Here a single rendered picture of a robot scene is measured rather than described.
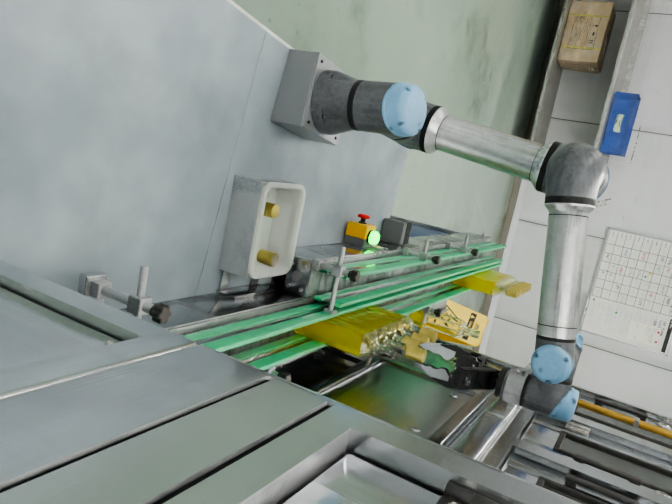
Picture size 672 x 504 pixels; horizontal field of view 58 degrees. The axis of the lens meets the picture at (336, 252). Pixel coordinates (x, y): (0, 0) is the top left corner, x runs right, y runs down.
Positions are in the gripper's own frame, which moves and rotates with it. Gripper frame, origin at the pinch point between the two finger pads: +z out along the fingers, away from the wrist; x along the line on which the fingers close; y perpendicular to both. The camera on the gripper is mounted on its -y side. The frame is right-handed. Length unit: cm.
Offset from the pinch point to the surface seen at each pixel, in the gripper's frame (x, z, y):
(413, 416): -13.1, -3.3, -4.7
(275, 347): -5.1, 27.7, -20.4
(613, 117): 176, 27, 515
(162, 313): 9, 18, -72
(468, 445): -13.5, -17.6, -7.5
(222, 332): 0, 28, -42
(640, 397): -97, -68, 603
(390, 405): -13.0, 3.0, -3.8
